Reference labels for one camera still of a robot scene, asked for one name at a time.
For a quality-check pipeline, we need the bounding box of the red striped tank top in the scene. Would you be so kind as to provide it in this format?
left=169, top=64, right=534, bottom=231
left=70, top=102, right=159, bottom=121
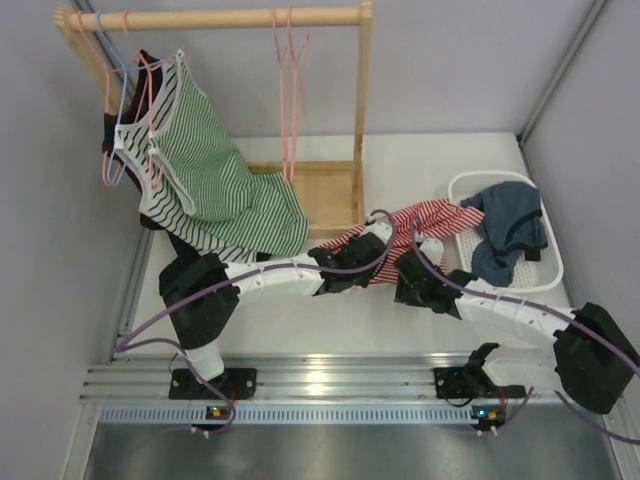
left=314, top=197, right=486, bottom=289

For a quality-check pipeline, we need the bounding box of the pink wire hanger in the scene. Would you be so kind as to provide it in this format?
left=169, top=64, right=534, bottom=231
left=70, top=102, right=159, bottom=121
left=271, top=8, right=291, bottom=183
left=285, top=7, right=310, bottom=183

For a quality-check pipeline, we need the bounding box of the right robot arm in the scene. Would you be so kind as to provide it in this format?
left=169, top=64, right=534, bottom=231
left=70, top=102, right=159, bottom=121
left=394, top=251, right=639, bottom=415

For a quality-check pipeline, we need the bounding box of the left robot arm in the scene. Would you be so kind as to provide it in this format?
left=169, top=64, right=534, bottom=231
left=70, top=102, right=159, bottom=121
left=159, top=223, right=393, bottom=397

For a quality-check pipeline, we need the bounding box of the black striped tank top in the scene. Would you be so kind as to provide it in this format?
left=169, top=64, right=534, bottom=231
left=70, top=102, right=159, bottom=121
left=114, top=62, right=257, bottom=263

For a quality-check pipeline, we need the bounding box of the green striped tank top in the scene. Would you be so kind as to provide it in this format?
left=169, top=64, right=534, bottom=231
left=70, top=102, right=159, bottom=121
left=149, top=50, right=310, bottom=256

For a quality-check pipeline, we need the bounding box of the pink hanger with tops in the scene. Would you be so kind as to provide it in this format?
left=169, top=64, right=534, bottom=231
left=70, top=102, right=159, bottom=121
left=122, top=10, right=169, bottom=189

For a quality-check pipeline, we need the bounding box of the pink hanger far left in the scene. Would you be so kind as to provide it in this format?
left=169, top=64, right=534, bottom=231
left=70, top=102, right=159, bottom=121
left=76, top=10, right=126, bottom=187

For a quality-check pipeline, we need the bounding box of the dark maroon tank top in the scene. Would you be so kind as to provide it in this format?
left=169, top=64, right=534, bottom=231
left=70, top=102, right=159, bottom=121
left=102, top=62, right=163, bottom=231

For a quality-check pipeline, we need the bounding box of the wooden clothes rack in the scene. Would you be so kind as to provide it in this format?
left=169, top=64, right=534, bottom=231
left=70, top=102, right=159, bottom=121
left=53, top=1, right=372, bottom=239

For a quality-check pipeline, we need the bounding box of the blue grey garment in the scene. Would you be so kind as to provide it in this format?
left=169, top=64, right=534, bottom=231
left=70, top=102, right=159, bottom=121
left=461, top=181, right=548, bottom=287

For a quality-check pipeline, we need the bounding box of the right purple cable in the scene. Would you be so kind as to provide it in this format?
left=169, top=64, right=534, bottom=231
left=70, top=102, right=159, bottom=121
left=409, top=217, right=640, bottom=446

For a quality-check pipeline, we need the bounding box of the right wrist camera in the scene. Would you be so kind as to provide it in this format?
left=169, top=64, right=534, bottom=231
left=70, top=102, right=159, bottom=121
left=415, top=232, right=446, bottom=272

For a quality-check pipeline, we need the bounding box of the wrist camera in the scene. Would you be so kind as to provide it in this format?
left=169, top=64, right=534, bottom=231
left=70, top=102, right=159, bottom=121
left=415, top=232, right=446, bottom=272
left=362, top=209, right=395, bottom=248

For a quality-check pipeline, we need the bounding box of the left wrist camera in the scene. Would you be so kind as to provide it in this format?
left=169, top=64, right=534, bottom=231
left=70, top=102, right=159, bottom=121
left=362, top=209, right=395, bottom=248

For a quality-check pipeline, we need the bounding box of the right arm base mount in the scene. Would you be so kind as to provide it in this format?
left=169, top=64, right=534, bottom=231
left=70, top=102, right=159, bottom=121
left=433, top=343, right=526, bottom=408

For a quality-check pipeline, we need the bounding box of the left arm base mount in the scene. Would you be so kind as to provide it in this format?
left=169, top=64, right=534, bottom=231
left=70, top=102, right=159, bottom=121
left=168, top=368, right=257, bottom=401

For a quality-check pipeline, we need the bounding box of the aluminium mounting rail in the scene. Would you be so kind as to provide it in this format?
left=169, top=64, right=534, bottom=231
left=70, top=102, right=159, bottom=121
left=79, top=353, right=561, bottom=401

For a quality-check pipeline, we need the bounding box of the perforated cable tray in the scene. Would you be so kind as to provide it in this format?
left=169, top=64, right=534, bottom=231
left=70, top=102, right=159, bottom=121
left=100, top=403, right=502, bottom=425

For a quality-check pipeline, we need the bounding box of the blue wire hanger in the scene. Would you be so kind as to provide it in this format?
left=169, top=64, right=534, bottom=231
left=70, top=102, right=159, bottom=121
left=95, top=10, right=160, bottom=174

